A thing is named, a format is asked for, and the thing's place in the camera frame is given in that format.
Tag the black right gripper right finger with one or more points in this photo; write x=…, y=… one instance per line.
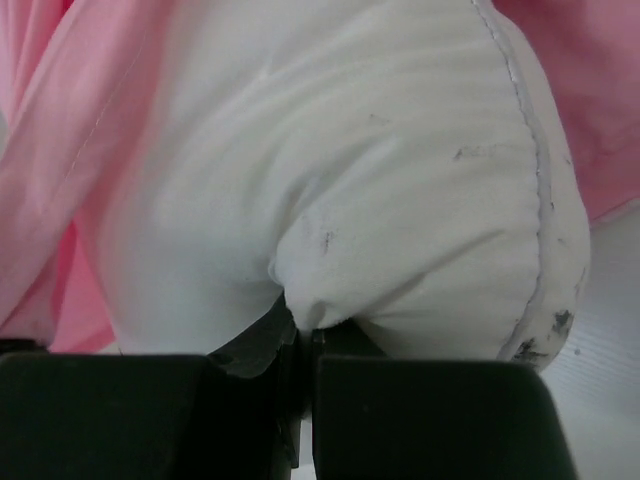
x=375, y=417

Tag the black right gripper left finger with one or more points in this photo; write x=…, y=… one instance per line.
x=230, y=414

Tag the white pillow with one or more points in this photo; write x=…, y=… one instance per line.
x=399, y=163

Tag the pink pillowcase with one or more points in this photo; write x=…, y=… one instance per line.
x=80, y=83

